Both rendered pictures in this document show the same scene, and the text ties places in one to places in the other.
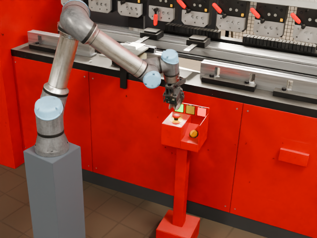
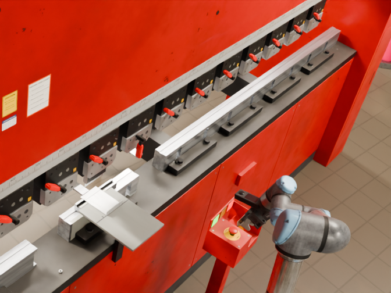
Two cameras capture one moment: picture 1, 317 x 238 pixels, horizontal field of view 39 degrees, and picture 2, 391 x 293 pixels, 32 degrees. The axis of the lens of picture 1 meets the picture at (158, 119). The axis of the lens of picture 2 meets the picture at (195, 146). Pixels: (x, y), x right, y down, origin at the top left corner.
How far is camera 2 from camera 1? 310 cm
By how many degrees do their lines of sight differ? 71
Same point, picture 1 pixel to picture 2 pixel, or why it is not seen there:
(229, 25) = (199, 100)
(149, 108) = (139, 250)
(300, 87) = (235, 111)
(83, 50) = (24, 268)
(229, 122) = (207, 190)
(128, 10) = (100, 165)
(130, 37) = not seen: hidden behind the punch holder
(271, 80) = (218, 122)
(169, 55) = (293, 185)
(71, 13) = (344, 231)
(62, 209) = not seen: outside the picture
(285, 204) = not seen: hidden behind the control
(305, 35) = (250, 65)
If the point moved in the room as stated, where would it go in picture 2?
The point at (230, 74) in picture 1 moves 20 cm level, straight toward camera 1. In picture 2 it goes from (189, 145) to (231, 163)
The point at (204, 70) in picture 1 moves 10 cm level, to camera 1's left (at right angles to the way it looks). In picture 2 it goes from (168, 160) to (162, 175)
